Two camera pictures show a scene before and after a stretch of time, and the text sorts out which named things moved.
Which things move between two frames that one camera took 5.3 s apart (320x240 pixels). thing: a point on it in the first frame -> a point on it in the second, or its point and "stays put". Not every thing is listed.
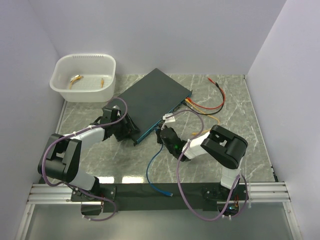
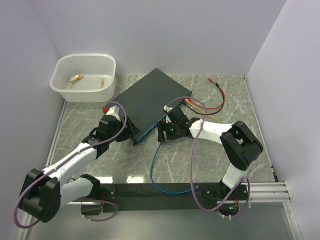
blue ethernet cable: x=158 y=191 -> x=187 y=191
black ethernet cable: x=198 y=113 stays put
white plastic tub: x=86 y=77 stays put
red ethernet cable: x=204 y=107 stays put
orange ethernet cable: x=187 y=100 stays put
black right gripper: x=159 y=140 -> x=163 y=126
